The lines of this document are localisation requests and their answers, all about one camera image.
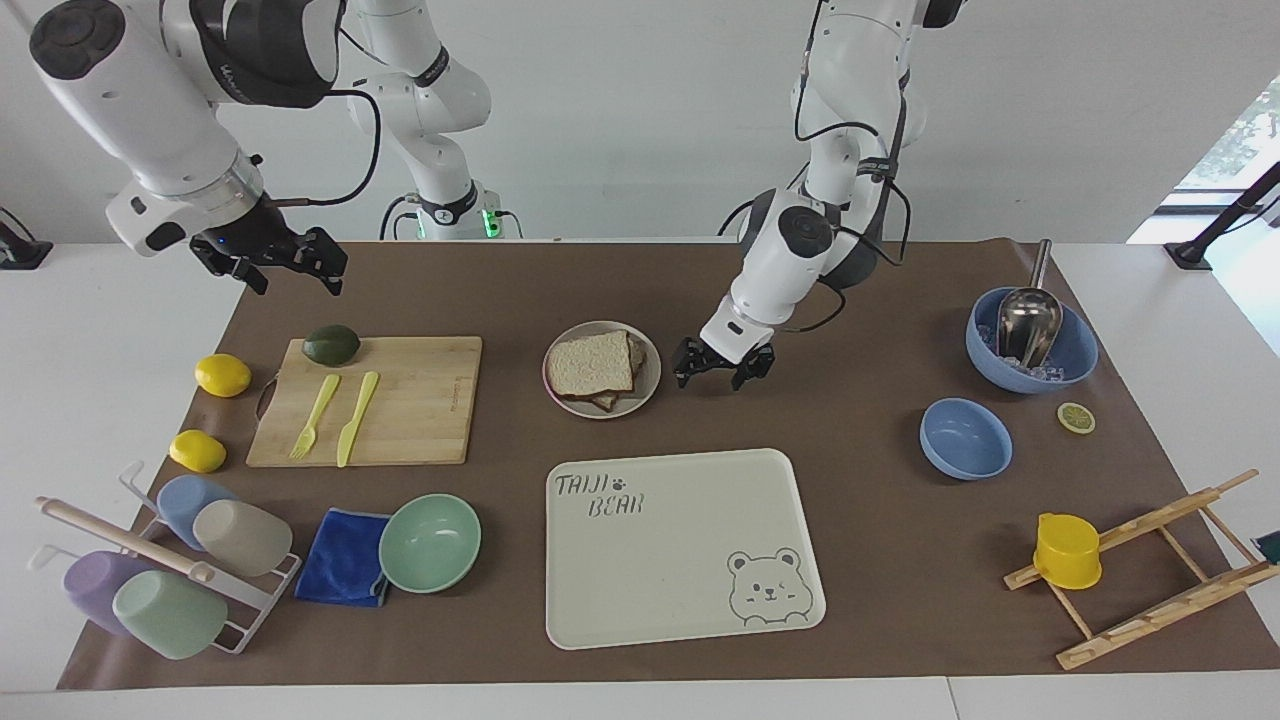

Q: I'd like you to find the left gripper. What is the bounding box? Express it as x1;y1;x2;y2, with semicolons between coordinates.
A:
672;336;777;392

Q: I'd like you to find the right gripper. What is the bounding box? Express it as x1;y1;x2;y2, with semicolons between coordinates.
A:
188;194;349;297

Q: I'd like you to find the round beige plate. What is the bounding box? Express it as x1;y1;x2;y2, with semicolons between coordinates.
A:
542;320;663;421

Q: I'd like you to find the bread slice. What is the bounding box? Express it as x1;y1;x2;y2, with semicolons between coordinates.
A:
586;334;649;413
545;329;637;402

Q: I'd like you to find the dark green avocado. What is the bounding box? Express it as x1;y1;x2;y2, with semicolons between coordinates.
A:
302;324;362;368

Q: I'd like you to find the yellow lemon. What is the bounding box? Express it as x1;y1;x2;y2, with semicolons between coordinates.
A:
194;353;253;399
168;429;228;474

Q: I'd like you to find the yellow-green plastic fork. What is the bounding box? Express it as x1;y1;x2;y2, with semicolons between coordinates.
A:
289;373;342;462

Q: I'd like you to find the yellow-green plastic knife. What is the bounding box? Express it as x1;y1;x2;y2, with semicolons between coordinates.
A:
335;371;382;469

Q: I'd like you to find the wooden cutting board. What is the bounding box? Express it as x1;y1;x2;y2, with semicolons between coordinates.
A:
245;336;484;469

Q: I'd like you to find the cream tray with bear print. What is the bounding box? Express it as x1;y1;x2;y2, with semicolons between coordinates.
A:
544;448;828;652

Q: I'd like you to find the small blue bowl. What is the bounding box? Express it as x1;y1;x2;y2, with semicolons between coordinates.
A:
919;397;1014;482

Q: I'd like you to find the blue cup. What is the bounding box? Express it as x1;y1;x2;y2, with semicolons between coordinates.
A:
156;474;240;552

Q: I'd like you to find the black stand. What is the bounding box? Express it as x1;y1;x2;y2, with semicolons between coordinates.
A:
0;206;54;271
1164;160;1280;272

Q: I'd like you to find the beige cup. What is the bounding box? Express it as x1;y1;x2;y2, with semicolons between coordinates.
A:
191;498;295;579

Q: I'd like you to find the blue cloth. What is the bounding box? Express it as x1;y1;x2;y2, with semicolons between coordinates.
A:
293;507;394;609

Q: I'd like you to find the metal scoop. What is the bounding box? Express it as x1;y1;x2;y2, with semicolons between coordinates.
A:
996;238;1064;370

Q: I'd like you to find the green bowl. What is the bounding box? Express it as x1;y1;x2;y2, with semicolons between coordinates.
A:
378;493;483;595

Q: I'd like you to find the large blue bowl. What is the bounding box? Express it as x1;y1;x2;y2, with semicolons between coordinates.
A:
964;286;1100;395

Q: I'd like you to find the green cup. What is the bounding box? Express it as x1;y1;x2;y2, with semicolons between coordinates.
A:
112;569;230;662

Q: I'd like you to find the purple cup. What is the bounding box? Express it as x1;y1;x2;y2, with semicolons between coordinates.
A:
63;550;153;638

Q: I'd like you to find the yellow cup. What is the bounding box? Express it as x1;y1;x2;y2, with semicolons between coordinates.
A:
1032;512;1104;592

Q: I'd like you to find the wooden rack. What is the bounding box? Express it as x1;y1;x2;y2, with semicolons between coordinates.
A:
1003;468;1280;672

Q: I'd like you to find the black cable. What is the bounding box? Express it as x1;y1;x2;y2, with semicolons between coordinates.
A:
262;88;385;209
778;276;849;334
378;194;421;242
793;0;913;269

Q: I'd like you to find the white wire cup rack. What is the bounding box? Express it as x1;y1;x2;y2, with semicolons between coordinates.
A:
27;460;303;656

